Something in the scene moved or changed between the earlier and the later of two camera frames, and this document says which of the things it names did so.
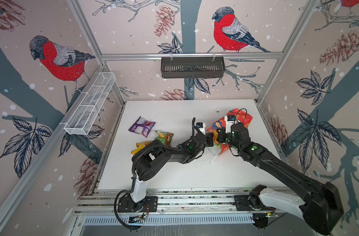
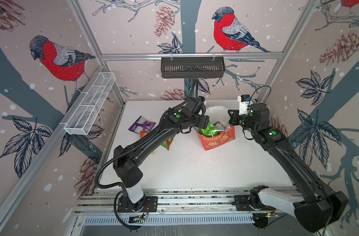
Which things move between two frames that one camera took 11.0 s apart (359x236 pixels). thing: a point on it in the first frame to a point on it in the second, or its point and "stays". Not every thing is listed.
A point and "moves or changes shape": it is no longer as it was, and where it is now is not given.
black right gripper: [222, 133] to [234, 117]
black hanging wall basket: [192, 68] stays
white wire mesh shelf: [84, 115] stays
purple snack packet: [141, 127] stays
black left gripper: [209, 139] to [204, 121]
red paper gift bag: [221, 126] moves or changes shape
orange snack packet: [216, 139] to [142, 133]
